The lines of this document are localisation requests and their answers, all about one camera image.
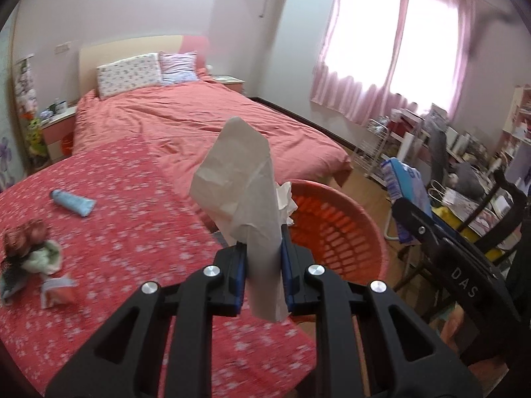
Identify bed with salmon duvet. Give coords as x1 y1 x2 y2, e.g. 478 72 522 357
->
72 68 353 187

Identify yellow cushion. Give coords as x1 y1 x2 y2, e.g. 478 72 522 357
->
431 206 511 258

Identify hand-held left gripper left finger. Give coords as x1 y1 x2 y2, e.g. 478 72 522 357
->
45 242 250 398

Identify white tissue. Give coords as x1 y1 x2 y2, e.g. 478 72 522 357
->
190 117 291 323
276 181 298 225

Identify dark wooden chair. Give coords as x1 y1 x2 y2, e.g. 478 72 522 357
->
392 170 529 320

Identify dark floral cloth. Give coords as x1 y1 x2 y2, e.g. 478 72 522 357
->
0 257 25 301

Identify hanging plush toys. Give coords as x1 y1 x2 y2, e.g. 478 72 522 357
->
14 56 48 168

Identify cream and pink headboard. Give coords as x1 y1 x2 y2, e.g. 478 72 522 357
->
78 34 210 96

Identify white wire rolling cart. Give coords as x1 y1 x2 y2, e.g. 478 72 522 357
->
352 118 393 181

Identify orange and white packet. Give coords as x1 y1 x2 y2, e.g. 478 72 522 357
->
40 277 77 308

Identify pink nightstand with book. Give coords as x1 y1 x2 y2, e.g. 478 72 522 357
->
212 75 245 98

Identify red floral blanket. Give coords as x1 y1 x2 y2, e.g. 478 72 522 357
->
0 137 318 398

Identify brown patterned wrapper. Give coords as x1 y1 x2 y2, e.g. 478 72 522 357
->
3 221 48 258

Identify pink nightstand with mugs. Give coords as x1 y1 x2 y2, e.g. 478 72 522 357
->
39 105 77 162

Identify pink striped pillow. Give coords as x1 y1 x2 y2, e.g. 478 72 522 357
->
158 52 200 86

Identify grey office chair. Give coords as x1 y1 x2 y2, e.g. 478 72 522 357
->
427 124 451 183

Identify pale green cloth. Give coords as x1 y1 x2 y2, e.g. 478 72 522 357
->
21 240 63 275

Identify pink curtain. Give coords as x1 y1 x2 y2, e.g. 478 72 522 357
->
390 0 476 121
310 0 409 125

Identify flower-printed wardrobe door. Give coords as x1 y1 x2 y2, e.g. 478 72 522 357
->
0 21 21 193

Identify orange plastic laundry basket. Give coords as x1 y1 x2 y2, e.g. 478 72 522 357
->
286 179 389 320

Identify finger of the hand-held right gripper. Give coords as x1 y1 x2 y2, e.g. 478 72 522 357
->
392 197 448 258

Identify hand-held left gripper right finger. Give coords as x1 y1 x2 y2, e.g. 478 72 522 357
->
280 224 484 398

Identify cluttered desk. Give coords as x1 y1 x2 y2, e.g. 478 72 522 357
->
390 105 531 225

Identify light blue tube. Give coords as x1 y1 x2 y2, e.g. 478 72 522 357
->
50 189 97 217

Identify pink and white bookshelf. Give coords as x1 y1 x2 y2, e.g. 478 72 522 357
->
500 85 531 162

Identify white floral pillow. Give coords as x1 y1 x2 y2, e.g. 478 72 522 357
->
96 52 163 100

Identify blue and white packet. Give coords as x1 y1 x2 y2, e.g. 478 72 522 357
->
382 158 432 244

